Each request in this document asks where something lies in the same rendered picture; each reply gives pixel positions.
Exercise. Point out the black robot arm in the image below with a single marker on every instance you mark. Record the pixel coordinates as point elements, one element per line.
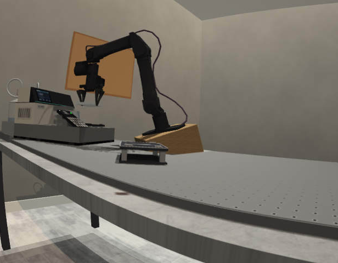
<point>151,103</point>

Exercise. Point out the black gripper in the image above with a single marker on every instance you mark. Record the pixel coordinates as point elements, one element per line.
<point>90,86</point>

